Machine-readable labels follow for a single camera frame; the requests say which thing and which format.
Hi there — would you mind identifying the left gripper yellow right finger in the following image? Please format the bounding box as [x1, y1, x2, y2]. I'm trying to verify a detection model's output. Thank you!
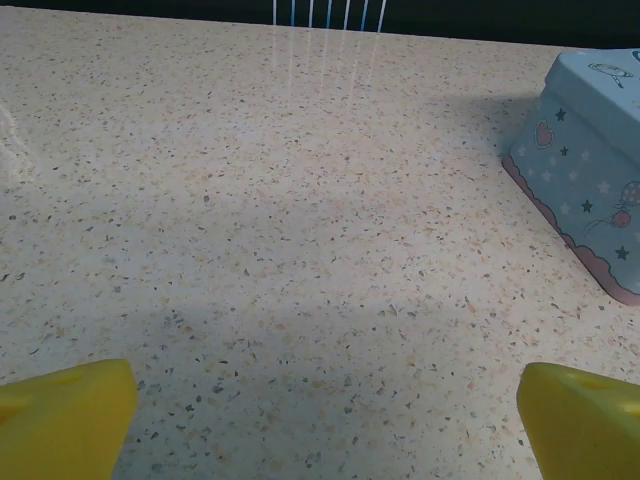
[516, 362, 640, 480]

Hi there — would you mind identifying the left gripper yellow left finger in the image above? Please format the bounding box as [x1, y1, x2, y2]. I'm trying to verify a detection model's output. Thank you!
[0, 358, 139, 480]

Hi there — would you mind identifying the light blue cartoon pouch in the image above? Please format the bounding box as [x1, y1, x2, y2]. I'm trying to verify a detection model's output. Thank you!
[501, 48, 640, 306]

